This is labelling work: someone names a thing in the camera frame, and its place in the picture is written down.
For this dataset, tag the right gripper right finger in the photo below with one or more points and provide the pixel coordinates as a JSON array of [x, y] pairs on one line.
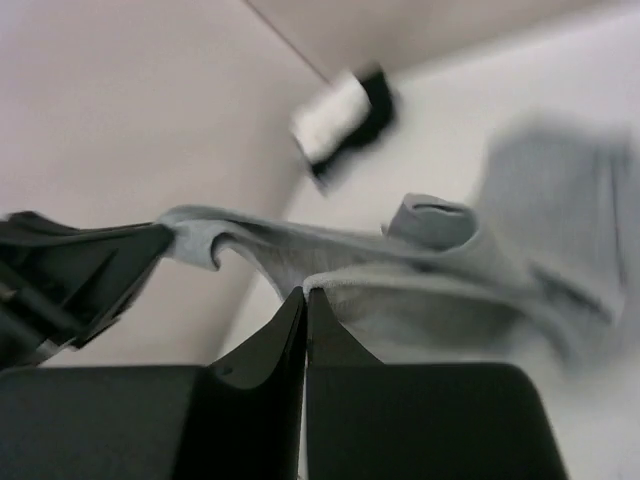
[[369, 420]]

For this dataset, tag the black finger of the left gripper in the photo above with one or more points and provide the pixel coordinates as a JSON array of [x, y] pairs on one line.
[[61, 286]]

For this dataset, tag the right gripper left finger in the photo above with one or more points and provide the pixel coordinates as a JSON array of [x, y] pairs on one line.
[[238, 418]]

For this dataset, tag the grey tank top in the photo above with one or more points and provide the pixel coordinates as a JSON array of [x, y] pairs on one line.
[[550, 247]]

